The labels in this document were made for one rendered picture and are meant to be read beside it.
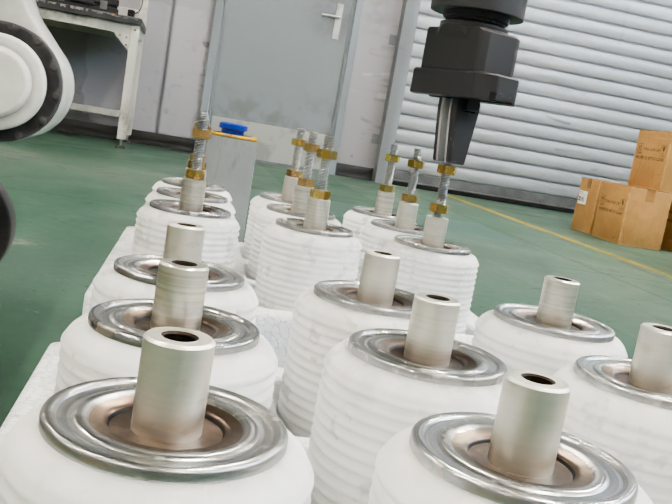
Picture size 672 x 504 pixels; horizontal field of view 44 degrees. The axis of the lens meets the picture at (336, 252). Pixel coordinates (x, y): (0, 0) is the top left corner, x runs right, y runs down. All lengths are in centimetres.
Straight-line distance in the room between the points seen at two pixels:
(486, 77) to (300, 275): 24
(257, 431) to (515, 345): 27
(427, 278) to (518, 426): 51
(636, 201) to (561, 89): 213
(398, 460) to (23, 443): 12
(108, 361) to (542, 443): 17
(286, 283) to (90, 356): 43
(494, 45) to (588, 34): 579
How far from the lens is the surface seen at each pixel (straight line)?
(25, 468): 25
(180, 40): 592
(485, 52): 78
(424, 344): 39
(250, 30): 594
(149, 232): 76
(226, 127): 118
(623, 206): 450
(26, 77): 105
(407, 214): 93
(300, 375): 49
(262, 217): 89
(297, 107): 595
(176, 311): 37
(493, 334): 52
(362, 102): 604
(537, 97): 639
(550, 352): 51
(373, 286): 50
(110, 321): 37
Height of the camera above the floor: 35
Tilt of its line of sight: 9 degrees down
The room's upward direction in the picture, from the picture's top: 10 degrees clockwise
